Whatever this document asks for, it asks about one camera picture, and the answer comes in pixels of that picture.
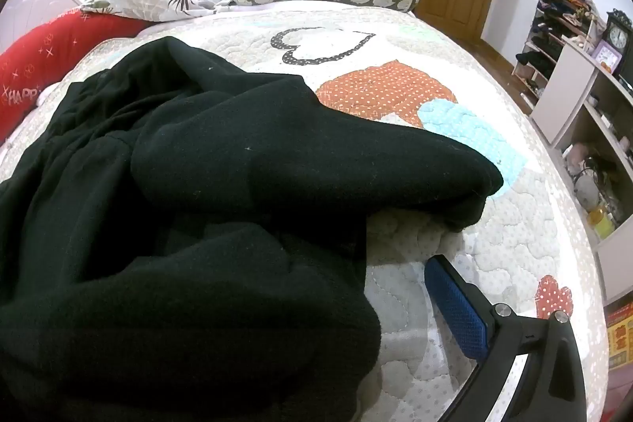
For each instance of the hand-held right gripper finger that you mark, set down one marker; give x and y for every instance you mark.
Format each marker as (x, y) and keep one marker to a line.
(455, 311)

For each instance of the black pants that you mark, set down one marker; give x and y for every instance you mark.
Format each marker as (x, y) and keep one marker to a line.
(198, 204)

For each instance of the red cardboard box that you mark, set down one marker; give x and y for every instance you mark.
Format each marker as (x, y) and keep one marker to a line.
(620, 338)

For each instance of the yellow bottle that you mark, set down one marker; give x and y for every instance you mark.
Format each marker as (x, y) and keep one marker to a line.
(602, 222)

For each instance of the white shelf unit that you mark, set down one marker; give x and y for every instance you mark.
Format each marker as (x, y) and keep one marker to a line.
(564, 86)

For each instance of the patchwork heart quilt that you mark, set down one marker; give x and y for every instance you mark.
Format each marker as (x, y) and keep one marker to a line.
(445, 56)

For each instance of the shoe rack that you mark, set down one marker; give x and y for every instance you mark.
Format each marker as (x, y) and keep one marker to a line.
(544, 46)

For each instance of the small purple clock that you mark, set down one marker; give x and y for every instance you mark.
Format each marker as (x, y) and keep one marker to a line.
(606, 55)

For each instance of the ornate dark mantel clock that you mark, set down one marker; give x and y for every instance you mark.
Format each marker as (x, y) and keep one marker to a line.
(618, 36)

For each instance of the red star print blanket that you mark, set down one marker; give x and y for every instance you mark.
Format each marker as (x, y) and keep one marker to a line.
(49, 56)

